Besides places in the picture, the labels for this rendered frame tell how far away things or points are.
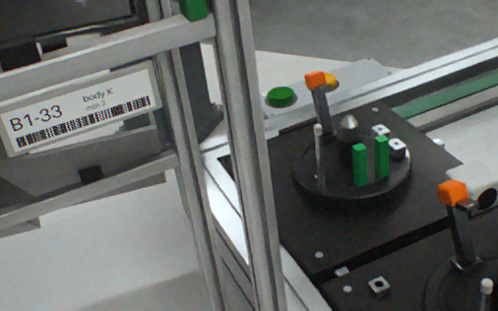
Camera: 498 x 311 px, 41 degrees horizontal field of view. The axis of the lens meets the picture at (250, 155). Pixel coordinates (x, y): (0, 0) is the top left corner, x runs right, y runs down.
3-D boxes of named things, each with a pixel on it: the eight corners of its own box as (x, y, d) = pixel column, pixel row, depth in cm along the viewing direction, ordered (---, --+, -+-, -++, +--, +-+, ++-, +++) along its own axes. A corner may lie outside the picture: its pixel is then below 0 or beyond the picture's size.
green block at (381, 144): (374, 173, 75) (373, 137, 72) (383, 170, 76) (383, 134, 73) (380, 179, 74) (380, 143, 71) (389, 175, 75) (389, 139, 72)
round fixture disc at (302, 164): (272, 163, 82) (271, 150, 81) (368, 127, 86) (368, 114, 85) (330, 227, 72) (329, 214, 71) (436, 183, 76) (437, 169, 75)
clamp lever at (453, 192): (451, 259, 62) (435, 185, 61) (467, 251, 63) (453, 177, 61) (476, 272, 59) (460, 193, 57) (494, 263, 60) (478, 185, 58)
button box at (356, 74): (254, 130, 102) (249, 95, 98) (370, 89, 108) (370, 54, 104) (274, 153, 96) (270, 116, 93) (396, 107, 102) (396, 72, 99)
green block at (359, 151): (352, 182, 74) (351, 146, 72) (362, 178, 75) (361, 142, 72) (358, 187, 74) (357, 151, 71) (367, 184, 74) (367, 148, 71)
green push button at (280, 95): (263, 102, 98) (262, 91, 97) (287, 94, 99) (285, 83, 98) (275, 114, 95) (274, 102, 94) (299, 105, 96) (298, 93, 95)
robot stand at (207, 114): (158, 100, 121) (134, -4, 109) (228, 113, 114) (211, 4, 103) (110, 146, 110) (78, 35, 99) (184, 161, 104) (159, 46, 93)
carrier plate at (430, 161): (222, 169, 86) (219, 155, 85) (379, 111, 93) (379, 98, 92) (313, 288, 68) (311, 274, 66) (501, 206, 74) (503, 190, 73)
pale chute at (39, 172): (56, 210, 77) (47, 173, 78) (166, 182, 79) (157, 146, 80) (-16, 169, 50) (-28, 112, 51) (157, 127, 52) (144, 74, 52)
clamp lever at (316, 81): (316, 133, 82) (302, 74, 80) (331, 128, 83) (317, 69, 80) (330, 138, 79) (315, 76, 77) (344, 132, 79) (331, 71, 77)
